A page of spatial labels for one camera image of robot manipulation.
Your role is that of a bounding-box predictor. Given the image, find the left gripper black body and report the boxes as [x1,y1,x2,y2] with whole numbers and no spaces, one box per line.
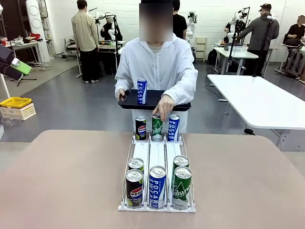
[0,44,15,73]

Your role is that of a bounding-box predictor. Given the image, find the blue Pocari Sweat can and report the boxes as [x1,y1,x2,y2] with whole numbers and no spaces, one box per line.
[148,166,167,210]
[168,114,181,143]
[136,78,148,105]

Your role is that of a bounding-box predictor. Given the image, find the dark serving tray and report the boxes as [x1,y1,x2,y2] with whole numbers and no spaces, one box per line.
[118,89,192,111]

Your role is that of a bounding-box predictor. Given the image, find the person's right forearm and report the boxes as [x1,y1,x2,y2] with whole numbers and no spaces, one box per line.
[115,71,131,93]

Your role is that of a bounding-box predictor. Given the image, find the person's left forearm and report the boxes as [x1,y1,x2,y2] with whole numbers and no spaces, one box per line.
[162,81,198,105]

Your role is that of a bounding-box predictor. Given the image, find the person in white hoodie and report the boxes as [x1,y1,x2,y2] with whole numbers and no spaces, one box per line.
[114,0,199,134]

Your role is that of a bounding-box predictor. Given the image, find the seated person in black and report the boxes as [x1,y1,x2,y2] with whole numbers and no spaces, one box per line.
[282,15,305,47]

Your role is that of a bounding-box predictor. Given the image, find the person's right hand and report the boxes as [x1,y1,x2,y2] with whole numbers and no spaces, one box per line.
[117,88,131,102]

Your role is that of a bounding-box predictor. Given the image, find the person's left hand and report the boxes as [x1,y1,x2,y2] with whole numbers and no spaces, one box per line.
[152,94,176,122]

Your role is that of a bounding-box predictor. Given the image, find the black tripod with bag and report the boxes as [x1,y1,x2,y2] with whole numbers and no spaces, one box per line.
[9,71,38,87]

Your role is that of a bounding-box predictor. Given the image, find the white desk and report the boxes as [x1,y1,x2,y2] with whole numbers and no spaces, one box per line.
[213,46,259,75]
[0,40,44,69]

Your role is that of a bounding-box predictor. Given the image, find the yellow plastic basket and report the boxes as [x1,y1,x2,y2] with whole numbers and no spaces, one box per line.
[0,96,33,108]

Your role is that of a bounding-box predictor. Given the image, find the white folding crate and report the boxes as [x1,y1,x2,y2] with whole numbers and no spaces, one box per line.
[0,103,37,121]

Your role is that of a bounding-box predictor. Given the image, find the white tower air conditioner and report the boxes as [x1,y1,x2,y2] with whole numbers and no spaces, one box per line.
[25,0,51,63]

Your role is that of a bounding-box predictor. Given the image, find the clear plastic container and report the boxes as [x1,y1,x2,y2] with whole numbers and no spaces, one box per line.
[0,114,21,127]

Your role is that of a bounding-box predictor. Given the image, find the man in light loose shirt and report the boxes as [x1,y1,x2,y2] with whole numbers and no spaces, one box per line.
[71,0,100,83]

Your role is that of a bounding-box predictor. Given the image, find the brown-topped desk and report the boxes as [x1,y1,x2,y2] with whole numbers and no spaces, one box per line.
[65,42,126,79]

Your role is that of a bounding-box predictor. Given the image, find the black tripod stand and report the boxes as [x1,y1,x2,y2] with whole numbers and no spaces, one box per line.
[112,14,123,78]

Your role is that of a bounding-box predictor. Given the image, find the black Pepsi can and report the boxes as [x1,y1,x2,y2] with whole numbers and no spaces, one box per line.
[128,157,145,174]
[135,115,147,141]
[125,168,144,209]

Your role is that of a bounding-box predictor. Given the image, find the green Chilsung Cider can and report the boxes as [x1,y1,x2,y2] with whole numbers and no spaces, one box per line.
[172,166,193,210]
[152,114,164,141]
[171,155,190,191]

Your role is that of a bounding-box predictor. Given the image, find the white can dispenser rack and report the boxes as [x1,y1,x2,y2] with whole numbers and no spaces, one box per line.
[118,132,196,213]

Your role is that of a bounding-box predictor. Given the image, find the man in black T-shirt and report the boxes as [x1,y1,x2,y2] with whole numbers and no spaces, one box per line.
[172,0,188,40]

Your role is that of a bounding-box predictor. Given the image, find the white drawer cabinet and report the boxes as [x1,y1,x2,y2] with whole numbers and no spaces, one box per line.
[195,36,208,63]

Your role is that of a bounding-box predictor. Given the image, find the black backpack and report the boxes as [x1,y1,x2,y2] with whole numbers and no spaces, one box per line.
[207,48,218,65]

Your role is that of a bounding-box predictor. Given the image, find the clear plastic storage box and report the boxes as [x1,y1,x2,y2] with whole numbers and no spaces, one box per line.
[231,45,249,53]

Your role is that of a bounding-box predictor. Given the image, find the large white table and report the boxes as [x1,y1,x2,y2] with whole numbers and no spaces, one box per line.
[206,73,305,151]

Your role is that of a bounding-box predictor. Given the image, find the man with cap, grey hoodie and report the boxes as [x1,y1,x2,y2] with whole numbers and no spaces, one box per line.
[234,3,280,77]

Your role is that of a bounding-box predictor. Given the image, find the black camera stand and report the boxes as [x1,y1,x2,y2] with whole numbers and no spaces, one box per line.
[252,15,277,77]
[227,20,240,75]

